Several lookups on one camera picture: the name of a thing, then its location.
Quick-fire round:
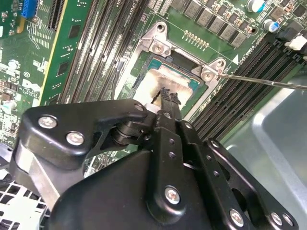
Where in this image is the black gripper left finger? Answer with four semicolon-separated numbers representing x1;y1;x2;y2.
9;87;190;220

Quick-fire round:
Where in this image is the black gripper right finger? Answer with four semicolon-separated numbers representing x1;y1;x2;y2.
169;92;300;230

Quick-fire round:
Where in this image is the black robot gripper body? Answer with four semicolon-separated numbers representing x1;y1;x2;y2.
47;148;230;230

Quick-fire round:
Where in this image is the CPU with stained silver top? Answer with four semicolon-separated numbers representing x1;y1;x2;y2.
133;58;206;107

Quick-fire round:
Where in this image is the metal wire locking lever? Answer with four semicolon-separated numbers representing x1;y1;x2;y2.
217;71;307;92

